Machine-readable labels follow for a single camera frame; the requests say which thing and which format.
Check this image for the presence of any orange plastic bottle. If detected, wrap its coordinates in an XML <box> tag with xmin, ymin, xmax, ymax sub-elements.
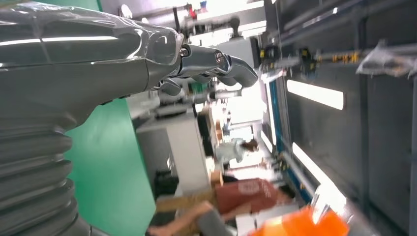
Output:
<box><xmin>249</xmin><ymin>187</ymin><xmax>351</xmax><ymax>236</ymax></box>

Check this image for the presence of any person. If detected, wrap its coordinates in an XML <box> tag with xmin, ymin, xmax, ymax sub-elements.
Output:
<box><xmin>147</xmin><ymin>201</ymin><xmax>239</xmax><ymax>236</ymax></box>
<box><xmin>214</xmin><ymin>138</ymin><xmax>260</xmax><ymax>166</ymax></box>
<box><xmin>156</xmin><ymin>177</ymin><xmax>296</xmax><ymax>226</ymax></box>

